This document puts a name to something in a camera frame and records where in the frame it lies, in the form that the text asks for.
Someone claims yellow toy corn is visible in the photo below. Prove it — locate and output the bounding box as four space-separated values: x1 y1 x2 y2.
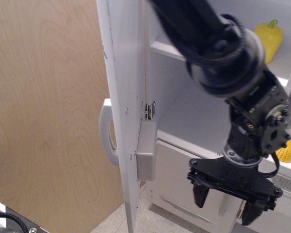
275 140 291 163

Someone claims light plywood board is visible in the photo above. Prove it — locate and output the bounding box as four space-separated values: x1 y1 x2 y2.
0 0 123 233

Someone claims silver fridge door handle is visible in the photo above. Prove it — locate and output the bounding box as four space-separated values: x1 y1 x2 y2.
99 99 119 166

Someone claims white toy fridge cabinet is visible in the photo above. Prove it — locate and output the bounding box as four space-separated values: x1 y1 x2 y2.
151 0 291 223

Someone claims yellow toy bell pepper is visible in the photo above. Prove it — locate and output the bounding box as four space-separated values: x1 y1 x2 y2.
254 19 284 64

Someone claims metal door hinge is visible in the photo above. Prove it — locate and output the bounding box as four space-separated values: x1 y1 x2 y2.
145 101 157 120

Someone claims black braided cable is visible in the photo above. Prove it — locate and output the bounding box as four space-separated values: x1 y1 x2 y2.
0 212 30 233

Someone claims silver freezer door handle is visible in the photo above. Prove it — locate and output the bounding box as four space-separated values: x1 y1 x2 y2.
218 193 230 217

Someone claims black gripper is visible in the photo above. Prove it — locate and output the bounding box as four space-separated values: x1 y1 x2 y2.
188 157 283 226

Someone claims grey ice dispenser box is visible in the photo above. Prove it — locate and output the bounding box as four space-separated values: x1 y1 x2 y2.
136 120 158 181

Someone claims black metal base plate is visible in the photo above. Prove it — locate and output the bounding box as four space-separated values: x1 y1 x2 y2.
0 202 48 233

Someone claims white fridge door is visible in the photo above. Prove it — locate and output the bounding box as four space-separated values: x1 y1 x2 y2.
97 0 146 233

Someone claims white toy oven unit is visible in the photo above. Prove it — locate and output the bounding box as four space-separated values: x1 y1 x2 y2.
232 155 291 233

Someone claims white lower freezer door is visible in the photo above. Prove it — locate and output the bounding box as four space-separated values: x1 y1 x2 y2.
146 141 242 233

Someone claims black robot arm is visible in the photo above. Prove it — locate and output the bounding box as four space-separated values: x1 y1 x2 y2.
151 0 291 226

